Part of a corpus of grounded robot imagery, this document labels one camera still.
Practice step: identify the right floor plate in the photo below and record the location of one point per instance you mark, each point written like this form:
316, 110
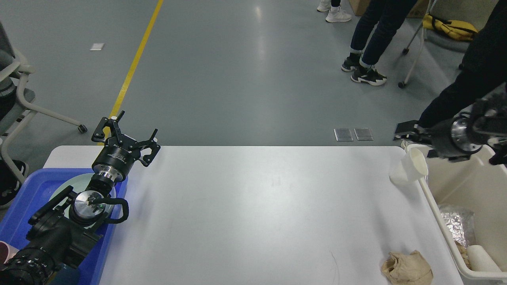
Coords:
363, 134

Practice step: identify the floor plate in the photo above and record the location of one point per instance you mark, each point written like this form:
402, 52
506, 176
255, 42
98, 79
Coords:
343, 134
363, 134

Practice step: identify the cardboard box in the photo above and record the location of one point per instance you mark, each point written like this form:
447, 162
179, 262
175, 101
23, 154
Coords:
418, 10

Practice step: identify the person with black sneakers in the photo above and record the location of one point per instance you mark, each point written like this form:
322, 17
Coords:
373, 33

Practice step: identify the left floor plate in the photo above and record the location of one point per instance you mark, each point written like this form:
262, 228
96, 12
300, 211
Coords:
343, 134

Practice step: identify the person with beige sneakers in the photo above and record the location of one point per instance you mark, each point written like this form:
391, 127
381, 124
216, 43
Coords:
484, 69

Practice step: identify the yellow bag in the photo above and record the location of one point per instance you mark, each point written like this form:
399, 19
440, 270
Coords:
454, 29

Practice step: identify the crumpled brown paper bag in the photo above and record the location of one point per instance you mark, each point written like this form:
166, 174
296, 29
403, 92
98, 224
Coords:
411, 269

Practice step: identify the green plate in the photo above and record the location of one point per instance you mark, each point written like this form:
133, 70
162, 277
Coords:
75, 182

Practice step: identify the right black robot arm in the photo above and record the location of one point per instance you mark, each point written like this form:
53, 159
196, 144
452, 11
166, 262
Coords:
488, 125

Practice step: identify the beige plastic bin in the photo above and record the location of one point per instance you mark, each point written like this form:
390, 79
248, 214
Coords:
482, 188

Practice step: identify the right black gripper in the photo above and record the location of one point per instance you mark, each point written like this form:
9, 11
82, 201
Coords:
448, 139

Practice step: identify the left grey office chair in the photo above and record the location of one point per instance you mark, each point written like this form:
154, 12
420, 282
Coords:
25, 98

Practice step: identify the foil tray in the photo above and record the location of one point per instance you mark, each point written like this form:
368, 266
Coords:
461, 223

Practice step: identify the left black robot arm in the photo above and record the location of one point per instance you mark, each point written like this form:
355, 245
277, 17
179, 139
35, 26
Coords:
64, 230

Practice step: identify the blue plastic tray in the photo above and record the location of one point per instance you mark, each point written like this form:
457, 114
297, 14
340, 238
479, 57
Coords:
35, 193

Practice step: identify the person with white shoes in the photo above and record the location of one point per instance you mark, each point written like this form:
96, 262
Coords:
335, 11

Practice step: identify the pink mug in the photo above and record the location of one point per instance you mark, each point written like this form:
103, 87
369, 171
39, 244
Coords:
6, 252

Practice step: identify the white paper cup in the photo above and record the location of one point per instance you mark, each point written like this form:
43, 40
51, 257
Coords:
411, 168
480, 260

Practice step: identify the seated person grey sweater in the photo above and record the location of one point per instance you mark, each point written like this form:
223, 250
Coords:
9, 183

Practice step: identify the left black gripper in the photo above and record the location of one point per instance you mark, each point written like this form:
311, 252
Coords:
119, 153

